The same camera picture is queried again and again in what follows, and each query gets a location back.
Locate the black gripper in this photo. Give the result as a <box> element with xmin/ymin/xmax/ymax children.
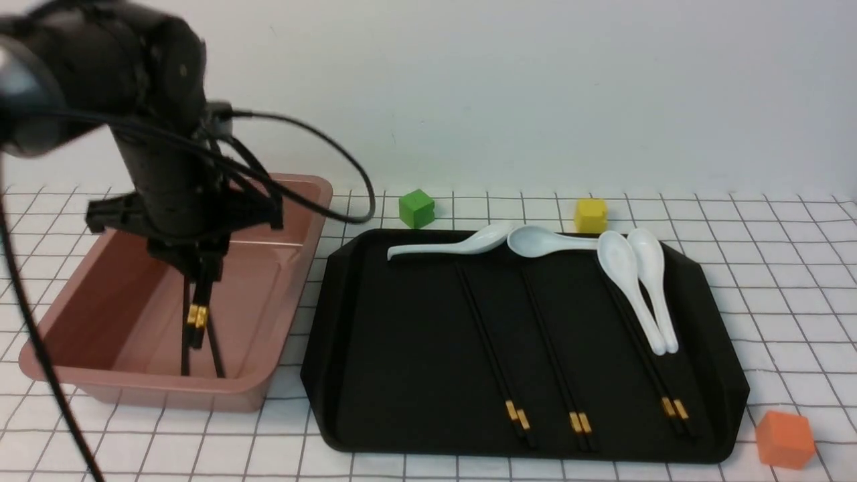
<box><xmin>86</xmin><ymin>183</ymin><xmax>283</xmax><ymax>349</ymax></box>

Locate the black plastic tray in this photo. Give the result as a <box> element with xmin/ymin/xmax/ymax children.
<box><xmin>301</xmin><ymin>229</ymin><xmax>750</xmax><ymax>463</ymax></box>

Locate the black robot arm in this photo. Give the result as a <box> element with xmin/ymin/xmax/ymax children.
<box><xmin>2</xmin><ymin>1</ymin><xmax>283</xmax><ymax>349</ymax></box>

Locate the orange cube block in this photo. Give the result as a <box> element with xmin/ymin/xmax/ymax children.
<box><xmin>755</xmin><ymin>410</ymin><xmax>816</xmax><ymax>471</ymax></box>

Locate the pink plastic bin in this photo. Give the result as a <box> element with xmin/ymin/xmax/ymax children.
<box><xmin>19</xmin><ymin>174</ymin><xmax>334</xmax><ymax>413</ymax></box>

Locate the black chopstick gold band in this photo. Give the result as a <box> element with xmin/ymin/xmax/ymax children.
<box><xmin>652</xmin><ymin>352</ymin><xmax>698</xmax><ymax>440</ymax></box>
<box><xmin>602</xmin><ymin>275</ymin><xmax>694</xmax><ymax>438</ymax></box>
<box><xmin>520</xmin><ymin>268</ymin><xmax>590</xmax><ymax>452</ymax></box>
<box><xmin>195</xmin><ymin>281</ymin><xmax>226</xmax><ymax>378</ymax></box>
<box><xmin>525</xmin><ymin>268</ymin><xmax>594</xmax><ymax>451</ymax></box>
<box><xmin>180</xmin><ymin>276</ymin><xmax>191</xmax><ymax>376</ymax></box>
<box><xmin>475</xmin><ymin>297</ymin><xmax>538</xmax><ymax>451</ymax></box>
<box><xmin>454</xmin><ymin>262</ymin><xmax>532</xmax><ymax>447</ymax></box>

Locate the yellow cube block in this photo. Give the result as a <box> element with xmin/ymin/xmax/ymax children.
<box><xmin>574</xmin><ymin>198</ymin><xmax>608</xmax><ymax>234</ymax></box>

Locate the green cube block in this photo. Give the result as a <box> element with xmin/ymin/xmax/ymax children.
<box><xmin>398</xmin><ymin>189</ymin><xmax>436</xmax><ymax>230</ymax></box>

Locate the black cable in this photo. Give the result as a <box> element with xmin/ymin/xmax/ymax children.
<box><xmin>0</xmin><ymin>107</ymin><xmax>376</xmax><ymax>482</ymax></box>

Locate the white ceramic spoon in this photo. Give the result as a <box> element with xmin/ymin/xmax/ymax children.
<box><xmin>597</xmin><ymin>231</ymin><xmax>667</xmax><ymax>355</ymax></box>
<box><xmin>627</xmin><ymin>228</ymin><xmax>680</xmax><ymax>354</ymax></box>
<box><xmin>386</xmin><ymin>222</ymin><xmax>516</xmax><ymax>260</ymax></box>
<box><xmin>506</xmin><ymin>225</ymin><xmax>598</xmax><ymax>258</ymax></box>

